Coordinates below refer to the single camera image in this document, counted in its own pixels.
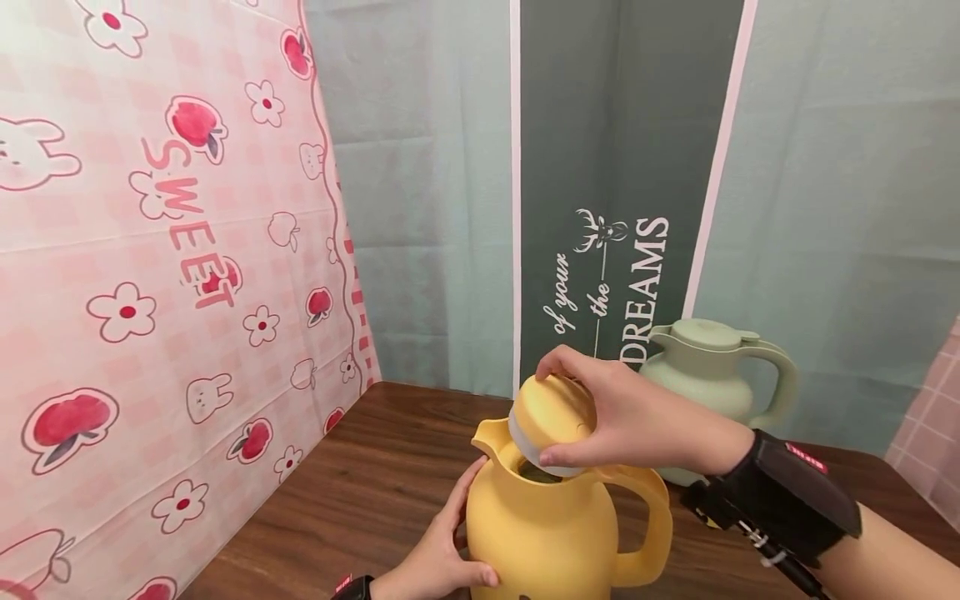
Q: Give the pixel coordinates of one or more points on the black wrist band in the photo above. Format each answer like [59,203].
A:
[787,492]
[358,590]

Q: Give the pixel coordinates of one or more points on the person's left hand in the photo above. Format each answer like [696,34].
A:
[431,567]

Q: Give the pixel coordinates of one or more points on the yellow jug lid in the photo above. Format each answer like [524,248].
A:
[550,412]

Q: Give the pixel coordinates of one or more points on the person's right forearm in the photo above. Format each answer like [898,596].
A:
[900,558]

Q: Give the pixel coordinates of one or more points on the person's right hand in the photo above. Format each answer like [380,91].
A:
[652,425]

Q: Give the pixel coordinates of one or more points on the person's left thumb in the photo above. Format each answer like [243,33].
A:
[476,577]

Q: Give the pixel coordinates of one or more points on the person's left index finger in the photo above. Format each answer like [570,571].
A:
[463,496]

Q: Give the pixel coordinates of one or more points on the person's right index finger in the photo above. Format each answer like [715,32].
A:
[566,362]

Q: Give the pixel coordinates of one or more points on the yellow thermos jug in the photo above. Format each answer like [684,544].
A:
[551,533]

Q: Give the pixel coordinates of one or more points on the green jug lid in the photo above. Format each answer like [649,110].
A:
[709,335]

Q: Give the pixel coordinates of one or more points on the green thermos jug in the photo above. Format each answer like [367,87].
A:
[701,383]

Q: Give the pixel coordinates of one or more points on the person's right thumb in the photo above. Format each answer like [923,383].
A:
[570,454]

